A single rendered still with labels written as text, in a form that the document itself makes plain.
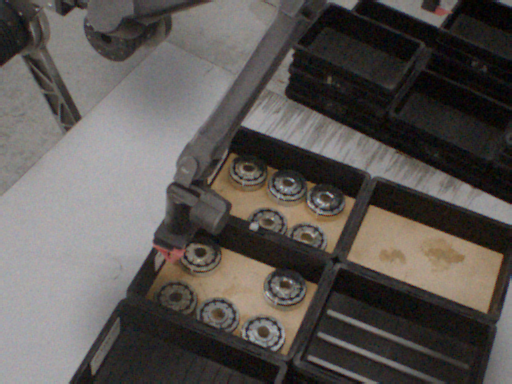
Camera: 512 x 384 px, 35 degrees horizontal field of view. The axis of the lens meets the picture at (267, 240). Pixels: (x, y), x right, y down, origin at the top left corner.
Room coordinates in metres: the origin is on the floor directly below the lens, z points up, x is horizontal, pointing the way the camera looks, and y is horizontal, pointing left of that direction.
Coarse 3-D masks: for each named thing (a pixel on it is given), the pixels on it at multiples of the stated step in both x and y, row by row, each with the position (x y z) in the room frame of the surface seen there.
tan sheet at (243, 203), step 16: (224, 176) 1.42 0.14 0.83; (224, 192) 1.37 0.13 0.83; (240, 192) 1.38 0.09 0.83; (256, 192) 1.39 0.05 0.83; (240, 208) 1.32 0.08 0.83; (256, 208) 1.33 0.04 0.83; (288, 208) 1.35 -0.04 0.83; (304, 208) 1.36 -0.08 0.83; (288, 224) 1.30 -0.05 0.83; (320, 224) 1.32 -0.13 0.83; (336, 224) 1.33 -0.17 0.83; (304, 240) 1.26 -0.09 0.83; (336, 240) 1.27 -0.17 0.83
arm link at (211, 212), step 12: (192, 156) 1.03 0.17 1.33; (180, 168) 1.01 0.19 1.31; (192, 168) 1.01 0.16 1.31; (180, 180) 1.00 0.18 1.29; (192, 180) 1.00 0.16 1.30; (204, 180) 1.05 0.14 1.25; (204, 192) 0.99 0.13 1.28; (204, 204) 0.97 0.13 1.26; (216, 204) 0.98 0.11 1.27; (228, 204) 0.99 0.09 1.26; (192, 216) 0.96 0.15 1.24; (204, 216) 0.95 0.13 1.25; (216, 216) 0.95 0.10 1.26; (228, 216) 0.98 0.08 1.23; (204, 228) 0.94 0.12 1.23; (216, 228) 0.94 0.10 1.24
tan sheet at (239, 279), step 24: (168, 264) 1.11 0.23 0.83; (240, 264) 1.15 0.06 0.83; (216, 288) 1.07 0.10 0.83; (240, 288) 1.08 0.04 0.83; (312, 288) 1.12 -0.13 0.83; (240, 312) 1.01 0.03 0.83; (264, 312) 1.03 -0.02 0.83; (288, 312) 1.04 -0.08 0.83; (264, 336) 0.96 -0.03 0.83; (288, 336) 0.97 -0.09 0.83
